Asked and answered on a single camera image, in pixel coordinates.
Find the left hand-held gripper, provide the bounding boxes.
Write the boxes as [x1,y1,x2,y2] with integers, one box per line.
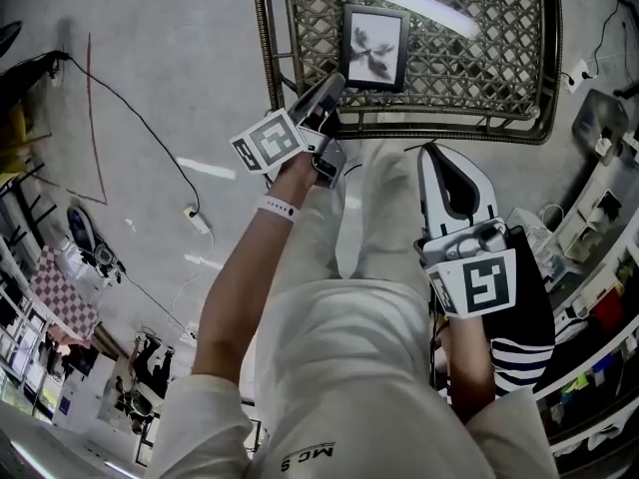
[229,71,349,191]

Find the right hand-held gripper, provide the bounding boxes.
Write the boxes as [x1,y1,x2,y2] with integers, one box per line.
[412,143,518,321]

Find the framed picture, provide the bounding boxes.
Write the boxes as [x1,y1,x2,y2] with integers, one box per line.
[339,3,412,95]

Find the person's left forearm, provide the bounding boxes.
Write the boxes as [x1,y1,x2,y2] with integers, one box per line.
[191,155,321,379]

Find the person's right forearm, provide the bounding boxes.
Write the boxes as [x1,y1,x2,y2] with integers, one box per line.
[444,314,497,424]

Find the person's white trousers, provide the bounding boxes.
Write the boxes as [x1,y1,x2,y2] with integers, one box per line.
[278,140,431,289]

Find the white perforated basket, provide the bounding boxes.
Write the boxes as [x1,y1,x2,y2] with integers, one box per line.
[502,206,556,257]

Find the white wristwatch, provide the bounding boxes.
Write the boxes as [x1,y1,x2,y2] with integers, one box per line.
[255,193,303,226]

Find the grey laptop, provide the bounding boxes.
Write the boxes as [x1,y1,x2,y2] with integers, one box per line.
[570,88,631,168]

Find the white power strip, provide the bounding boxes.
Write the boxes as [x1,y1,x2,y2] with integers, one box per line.
[181,204,215,235]

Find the white socket block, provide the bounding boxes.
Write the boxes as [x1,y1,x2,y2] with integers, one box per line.
[562,59,594,95]

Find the person's white t-shirt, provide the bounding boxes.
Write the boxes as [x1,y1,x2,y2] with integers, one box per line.
[143,275,559,479]

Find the white shelf unit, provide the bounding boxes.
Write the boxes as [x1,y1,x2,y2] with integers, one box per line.
[532,132,639,459]

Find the red floor tape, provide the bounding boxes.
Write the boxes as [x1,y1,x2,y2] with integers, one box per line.
[33,31,110,205]

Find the yellow chair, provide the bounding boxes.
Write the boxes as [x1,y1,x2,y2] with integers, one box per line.
[0,101,37,180]

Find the checkered cloth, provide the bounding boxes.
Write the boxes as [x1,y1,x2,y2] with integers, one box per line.
[28,243,100,342]

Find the black floor cable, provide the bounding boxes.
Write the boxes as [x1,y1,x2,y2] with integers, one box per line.
[48,49,202,218]

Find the dark device with cables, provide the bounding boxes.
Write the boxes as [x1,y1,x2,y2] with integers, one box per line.
[66,206,127,284]

